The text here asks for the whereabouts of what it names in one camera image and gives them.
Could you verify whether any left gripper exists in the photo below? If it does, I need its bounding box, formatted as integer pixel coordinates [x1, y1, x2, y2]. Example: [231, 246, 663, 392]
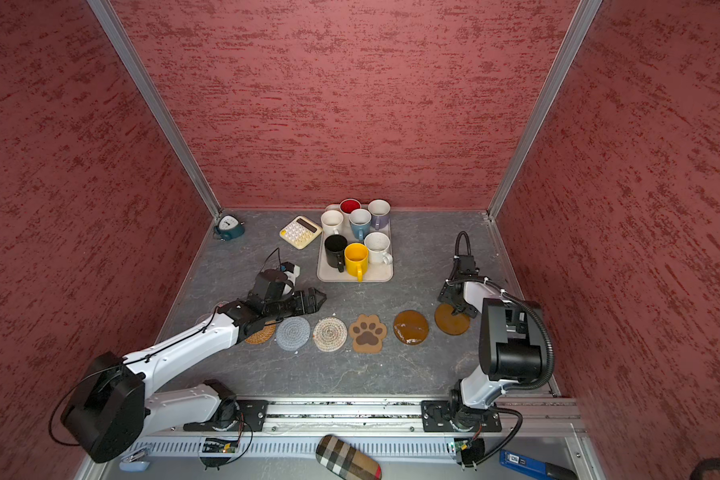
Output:
[265, 288, 327, 321]

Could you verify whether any brown round coaster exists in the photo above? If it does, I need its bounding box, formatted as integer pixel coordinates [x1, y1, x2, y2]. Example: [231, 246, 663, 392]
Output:
[435, 303, 471, 336]

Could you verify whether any multicolour woven coaster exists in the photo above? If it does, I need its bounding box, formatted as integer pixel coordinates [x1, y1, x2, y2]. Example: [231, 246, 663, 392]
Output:
[312, 317, 348, 353]

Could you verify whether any grey knitted coaster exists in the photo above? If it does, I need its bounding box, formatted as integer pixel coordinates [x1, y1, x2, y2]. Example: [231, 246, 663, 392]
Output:
[275, 317, 311, 352]

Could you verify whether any dark brown glossy coaster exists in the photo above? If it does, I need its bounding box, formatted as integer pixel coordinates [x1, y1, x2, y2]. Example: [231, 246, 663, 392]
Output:
[393, 310, 429, 346]

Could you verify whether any woven rattan coaster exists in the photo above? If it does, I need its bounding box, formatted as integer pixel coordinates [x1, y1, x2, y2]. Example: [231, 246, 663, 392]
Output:
[245, 324, 277, 345]

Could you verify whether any black mug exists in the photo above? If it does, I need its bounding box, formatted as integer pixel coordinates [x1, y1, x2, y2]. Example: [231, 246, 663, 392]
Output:
[323, 234, 348, 272]

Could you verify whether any yellow mug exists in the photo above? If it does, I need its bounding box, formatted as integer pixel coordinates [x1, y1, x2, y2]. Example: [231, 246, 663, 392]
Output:
[344, 242, 369, 282]

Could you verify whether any paw shaped cork coaster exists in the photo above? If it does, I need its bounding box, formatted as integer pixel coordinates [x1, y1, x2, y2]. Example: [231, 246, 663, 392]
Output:
[348, 314, 387, 354]

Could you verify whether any white speckled mug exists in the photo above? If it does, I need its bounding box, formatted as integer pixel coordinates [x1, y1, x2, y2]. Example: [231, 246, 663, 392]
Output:
[364, 232, 393, 265]

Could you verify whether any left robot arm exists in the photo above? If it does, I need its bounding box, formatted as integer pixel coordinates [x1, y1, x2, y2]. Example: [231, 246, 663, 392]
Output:
[60, 287, 327, 463]

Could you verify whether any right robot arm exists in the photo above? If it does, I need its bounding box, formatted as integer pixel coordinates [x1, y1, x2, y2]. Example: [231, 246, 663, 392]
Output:
[439, 278, 555, 430]

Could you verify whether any yellow calculator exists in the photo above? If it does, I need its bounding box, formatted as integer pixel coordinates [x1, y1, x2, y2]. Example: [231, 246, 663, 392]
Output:
[279, 216, 323, 250]

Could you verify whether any beige serving tray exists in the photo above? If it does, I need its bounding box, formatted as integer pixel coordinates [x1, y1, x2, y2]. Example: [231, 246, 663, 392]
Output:
[316, 203, 395, 284]

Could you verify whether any blue mug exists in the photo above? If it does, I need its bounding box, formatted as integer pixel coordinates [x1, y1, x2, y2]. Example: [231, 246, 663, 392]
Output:
[349, 208, 372, 242]

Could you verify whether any red inside mug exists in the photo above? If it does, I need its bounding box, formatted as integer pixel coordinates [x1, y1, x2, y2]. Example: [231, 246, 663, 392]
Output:
[339, 198, 362, 215]

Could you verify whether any teal kitchen timer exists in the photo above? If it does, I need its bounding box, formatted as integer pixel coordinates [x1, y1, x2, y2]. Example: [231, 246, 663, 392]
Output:
[214, 214, 245, 241]

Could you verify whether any lilac mug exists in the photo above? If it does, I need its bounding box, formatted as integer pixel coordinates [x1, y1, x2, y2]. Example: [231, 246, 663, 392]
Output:
[367, 199, 391, 230]

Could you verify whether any plaid glasses case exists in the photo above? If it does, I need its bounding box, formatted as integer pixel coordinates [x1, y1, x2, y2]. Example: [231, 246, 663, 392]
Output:
[315, 435, 382, 480]

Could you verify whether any blue tool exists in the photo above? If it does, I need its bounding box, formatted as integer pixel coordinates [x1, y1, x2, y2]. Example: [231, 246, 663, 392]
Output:
[499, 450, 578, 480]

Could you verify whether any small stapler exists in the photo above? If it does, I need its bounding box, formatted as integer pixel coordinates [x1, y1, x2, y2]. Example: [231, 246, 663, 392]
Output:
[119, 451, 150, 473]

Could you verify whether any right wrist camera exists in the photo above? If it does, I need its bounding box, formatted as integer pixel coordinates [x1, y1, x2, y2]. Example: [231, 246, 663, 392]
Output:
[450, 255, 479, 279]

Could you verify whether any black corrugated cable hose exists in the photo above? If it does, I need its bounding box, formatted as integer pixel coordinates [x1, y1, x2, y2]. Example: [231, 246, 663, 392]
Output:
[452, 230, 556, 391]

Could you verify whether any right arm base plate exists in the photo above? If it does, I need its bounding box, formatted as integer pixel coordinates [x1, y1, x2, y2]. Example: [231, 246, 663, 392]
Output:
[420, 400, 502, 433]

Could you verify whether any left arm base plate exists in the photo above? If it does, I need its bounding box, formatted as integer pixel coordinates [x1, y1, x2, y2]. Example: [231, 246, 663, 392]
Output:
[182, 399, 269, 434]

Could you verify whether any aluminium front rail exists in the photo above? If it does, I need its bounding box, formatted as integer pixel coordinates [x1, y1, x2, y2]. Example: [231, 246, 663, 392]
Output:
[237, 395, 587, 437]

